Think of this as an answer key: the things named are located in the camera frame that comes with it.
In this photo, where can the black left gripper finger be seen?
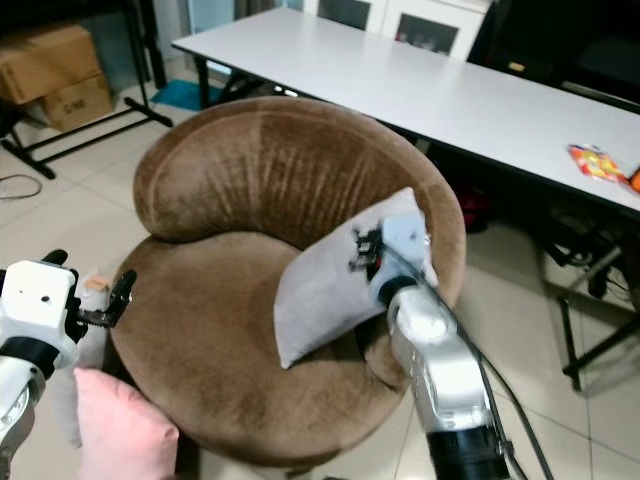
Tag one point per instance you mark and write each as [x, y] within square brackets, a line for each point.
[120, 300]

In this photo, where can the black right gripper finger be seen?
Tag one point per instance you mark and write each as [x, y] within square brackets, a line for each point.
[360, 262]
[362, 238]

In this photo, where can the grey rectangular pillow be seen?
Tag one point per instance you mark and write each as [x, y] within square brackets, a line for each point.
[325, 295]

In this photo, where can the pink pillow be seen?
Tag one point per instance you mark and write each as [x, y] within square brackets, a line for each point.
[125, 430]

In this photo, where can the brown round velvet sofa chair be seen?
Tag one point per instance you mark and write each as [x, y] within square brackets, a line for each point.
[240, 180]

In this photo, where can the blue floor mat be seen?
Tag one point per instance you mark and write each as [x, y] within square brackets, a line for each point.
[178, 95]

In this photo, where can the long white table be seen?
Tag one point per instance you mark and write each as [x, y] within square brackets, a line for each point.
[410, 85]

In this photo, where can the black metal rack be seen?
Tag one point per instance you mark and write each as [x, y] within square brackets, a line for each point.
[95, 128]

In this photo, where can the small printed cardboard box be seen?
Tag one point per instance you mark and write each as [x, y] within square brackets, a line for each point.
[80, 100]

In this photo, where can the white cabinet with glass doors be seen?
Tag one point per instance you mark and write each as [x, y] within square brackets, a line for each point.
[420, 22]

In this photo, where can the colourful snack packet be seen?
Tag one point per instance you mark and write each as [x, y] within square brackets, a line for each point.
[597, 162]

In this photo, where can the large cardboard box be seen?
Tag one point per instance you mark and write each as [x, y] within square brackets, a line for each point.
[45, 60]

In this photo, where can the orange round object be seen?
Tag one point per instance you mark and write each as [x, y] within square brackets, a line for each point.
[634, 180]

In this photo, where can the large black furniture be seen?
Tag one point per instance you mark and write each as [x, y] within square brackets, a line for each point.
[560, 35]

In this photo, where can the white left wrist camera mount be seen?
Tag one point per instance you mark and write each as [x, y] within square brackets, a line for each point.
[38, 300]

